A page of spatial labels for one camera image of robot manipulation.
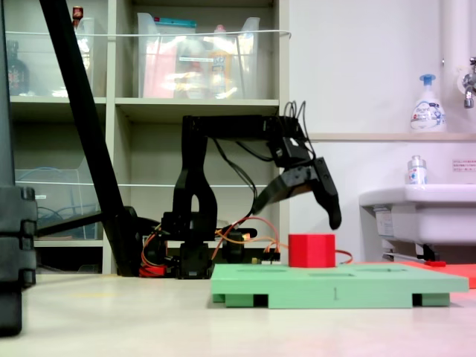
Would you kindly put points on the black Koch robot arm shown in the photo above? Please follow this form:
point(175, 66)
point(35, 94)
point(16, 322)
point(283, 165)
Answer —
point(193, 178)

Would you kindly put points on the pink folder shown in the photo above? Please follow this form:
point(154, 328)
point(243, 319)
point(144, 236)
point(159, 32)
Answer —
point(160, 74)

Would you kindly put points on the chrome faucet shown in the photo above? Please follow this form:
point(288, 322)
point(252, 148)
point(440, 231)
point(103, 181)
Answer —
point(469, 94)

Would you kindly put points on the circuit board with connectors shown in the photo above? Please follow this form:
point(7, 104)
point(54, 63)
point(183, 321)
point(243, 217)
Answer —
point(273, 260)

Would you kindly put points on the red octagonal pillar block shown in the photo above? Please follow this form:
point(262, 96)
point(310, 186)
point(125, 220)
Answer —
point(312, 251)

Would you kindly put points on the dark glass bottle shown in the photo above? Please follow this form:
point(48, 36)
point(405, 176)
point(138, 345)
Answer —
point(16, 74)

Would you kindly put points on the green shape sorting board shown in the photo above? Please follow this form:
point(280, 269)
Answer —
point(297, 294)

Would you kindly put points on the small clear sanitizer bottle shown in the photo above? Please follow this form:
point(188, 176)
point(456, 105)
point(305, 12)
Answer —
point(416, 173)

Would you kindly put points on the large clear storage bin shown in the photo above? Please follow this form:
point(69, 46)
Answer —
point(245, 67)

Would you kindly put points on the beige shelf unit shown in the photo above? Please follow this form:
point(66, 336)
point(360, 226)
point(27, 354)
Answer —
point(284, 56)

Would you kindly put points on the clear plastic tray bin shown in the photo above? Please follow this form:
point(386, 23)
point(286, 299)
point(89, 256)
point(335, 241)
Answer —
point(33, 178)

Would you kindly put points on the white sink basin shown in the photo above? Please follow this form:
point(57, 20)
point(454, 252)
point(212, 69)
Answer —
point(427, 219)

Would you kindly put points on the black table clamp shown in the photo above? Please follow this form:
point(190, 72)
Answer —
point(233, 254)

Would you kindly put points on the white blue soap pump bottle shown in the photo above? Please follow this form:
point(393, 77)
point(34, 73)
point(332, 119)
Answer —
point(427, 111)

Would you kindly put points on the bottle with red cap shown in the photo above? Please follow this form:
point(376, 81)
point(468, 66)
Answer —
point(77, 14)

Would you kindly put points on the yellow label bottle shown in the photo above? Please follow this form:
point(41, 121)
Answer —
point(221, 67)

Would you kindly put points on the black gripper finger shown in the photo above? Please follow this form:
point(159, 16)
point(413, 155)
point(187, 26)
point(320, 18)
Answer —
point(271, 193)
point(332, 208)

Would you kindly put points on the teal edged package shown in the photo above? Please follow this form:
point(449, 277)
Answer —
point(175, 24)

